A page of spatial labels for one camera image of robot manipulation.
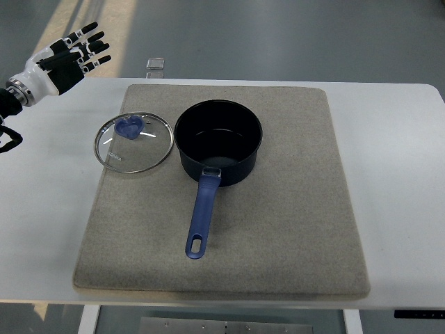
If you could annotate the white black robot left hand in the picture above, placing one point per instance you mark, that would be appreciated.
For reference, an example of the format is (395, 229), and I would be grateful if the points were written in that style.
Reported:
(64, 63)

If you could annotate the glass pot lid blue knob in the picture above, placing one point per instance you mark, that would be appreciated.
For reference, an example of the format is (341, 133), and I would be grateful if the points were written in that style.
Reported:
(133, 142)

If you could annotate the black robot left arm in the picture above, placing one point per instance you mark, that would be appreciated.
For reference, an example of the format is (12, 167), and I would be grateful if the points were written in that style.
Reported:
(13, 98)

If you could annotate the small clear floor fixture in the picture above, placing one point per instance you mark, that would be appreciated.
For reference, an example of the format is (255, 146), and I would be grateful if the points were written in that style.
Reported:
(154, 68)

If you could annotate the dark blue saucepan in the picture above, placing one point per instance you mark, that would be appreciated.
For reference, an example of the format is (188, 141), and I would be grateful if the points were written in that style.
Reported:
(218, 142)

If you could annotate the beige felt mat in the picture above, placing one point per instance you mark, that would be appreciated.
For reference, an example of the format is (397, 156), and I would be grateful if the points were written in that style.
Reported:
(286, 232)

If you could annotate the black table control panel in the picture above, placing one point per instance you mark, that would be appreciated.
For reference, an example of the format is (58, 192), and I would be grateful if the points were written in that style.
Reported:
(419, 314)

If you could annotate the white table leg frame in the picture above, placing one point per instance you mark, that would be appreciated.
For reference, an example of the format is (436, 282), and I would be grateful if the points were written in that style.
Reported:
(90, 315)

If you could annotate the grey metal base plate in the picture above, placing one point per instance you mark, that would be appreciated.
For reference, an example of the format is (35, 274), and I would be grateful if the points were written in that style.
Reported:
(170, 325)

